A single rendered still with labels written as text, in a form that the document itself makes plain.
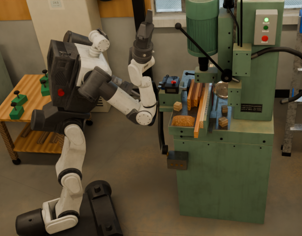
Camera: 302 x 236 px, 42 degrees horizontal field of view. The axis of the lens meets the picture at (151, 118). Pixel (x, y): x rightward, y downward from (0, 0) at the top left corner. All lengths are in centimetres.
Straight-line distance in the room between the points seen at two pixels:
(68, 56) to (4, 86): 227
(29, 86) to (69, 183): 139
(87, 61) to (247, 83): 88
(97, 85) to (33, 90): 171
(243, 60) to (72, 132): 98
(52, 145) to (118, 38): 118
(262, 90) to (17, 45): 266
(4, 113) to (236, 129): 185
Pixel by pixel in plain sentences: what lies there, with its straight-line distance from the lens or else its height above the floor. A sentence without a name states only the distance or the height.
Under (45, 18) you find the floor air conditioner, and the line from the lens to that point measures 359.
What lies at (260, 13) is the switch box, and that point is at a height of 148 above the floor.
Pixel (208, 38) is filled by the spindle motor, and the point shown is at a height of 131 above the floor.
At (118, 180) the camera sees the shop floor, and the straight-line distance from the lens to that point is 320.
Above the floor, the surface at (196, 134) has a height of 92.
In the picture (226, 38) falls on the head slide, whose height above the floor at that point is 131.
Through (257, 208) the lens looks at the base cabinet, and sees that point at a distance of 277.
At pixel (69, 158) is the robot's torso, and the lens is 234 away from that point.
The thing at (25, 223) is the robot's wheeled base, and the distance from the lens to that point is 267.
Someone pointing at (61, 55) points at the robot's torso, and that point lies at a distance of 196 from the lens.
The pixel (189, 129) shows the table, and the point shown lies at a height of 89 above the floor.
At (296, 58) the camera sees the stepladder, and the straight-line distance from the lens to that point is 300.
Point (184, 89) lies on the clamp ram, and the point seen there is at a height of 96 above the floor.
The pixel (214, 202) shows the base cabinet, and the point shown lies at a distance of 276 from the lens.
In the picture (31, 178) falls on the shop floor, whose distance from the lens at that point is 346.
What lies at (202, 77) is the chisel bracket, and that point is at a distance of 234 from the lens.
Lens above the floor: 228
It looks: 37 degrees down
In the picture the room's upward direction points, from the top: 7 degrees counter-clockwise
